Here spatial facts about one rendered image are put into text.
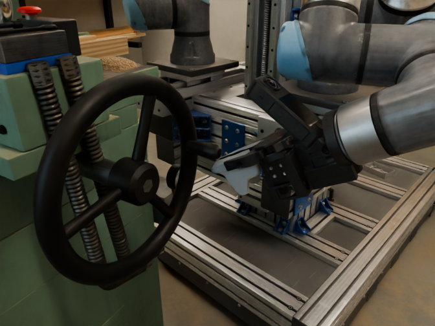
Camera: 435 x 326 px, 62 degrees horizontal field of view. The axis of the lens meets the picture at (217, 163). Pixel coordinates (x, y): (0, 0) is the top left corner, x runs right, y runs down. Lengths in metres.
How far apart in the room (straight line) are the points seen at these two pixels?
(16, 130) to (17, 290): 0.30
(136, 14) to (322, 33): 0.76
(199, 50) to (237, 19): 2.83
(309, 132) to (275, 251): 0.91
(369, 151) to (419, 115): 0.06
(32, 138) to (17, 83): 0.07
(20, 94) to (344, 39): 0.38
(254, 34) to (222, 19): 2.94
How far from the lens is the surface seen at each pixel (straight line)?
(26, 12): 0.57
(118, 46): 0.92
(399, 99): 0.42
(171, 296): 1.46
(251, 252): 1.31
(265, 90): 0.46
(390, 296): 1.59
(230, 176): 0.53
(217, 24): 4.12
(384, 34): 0.49
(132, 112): 0.74
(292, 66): 0.49
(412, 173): 2.04
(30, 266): 0.69
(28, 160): 0.50
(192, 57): 1.21
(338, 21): 0.50
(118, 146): 0.73
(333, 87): 0.90
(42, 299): 0.73
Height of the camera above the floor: 1.05
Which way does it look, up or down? 26 degrees down
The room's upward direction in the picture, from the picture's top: straight up
